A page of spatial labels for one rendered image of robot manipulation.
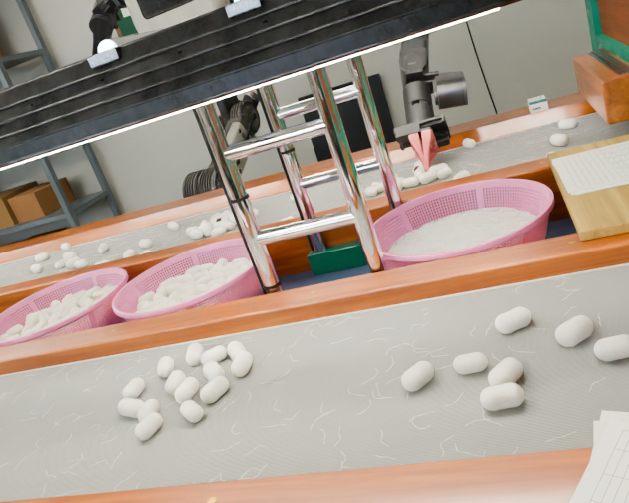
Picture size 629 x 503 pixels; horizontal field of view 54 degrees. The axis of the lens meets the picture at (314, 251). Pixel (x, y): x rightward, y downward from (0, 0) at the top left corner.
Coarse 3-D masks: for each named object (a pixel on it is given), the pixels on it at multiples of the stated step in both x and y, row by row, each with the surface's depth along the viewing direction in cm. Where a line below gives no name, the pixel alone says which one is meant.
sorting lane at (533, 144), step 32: (544, 128) 125; (576, 128) 118; (608, 128) 112; (416, 160) 134; (448, 160) 126; (480, 160) 119; (512, 160) 112; (288, 192) 145; (320, 192) 135; (384, 192) 120; (160, 224) 157; (192, 224) 146; (32, 256) 170; (96, 256) 146
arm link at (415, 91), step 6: (408, 84) 126; (414, 84) 125; (420, 84) 125; (426, 84) 126; (432, 84) 127; (408, 90) 125; (414, 90) 125; (420, 90) 124; (426, 90) 125; (432, 90) 128; (408, 96) 125; (414, 96) 124; (420, 96) 124; (426, 96) 124; (408, 102) 124; (414, 102) 124; (438, 102) 125
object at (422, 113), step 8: (408, 104) 124; (416, 104) 123; (424, 104) 123; (408, 112) 124; (416, 112) 122; (424, 112) 122; (432, 112) 123; (408, 120) 123; (416, 120) 121; (424, 120) 120; (432, 120) 120; (440, 120) 119; (432, 128) 122; (440, 128) 122; (448, 128) 122; (400, 144) 126; (408, 144) 126
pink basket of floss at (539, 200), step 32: (448, 192) 100; (480, 192) 98; (512, 192) 94; (544, 192) 86; (384, 224) 97; (416, 224) 100; (544, 224) 80; (384, 256) 82; (416, 256) 78; (448, 256) 76
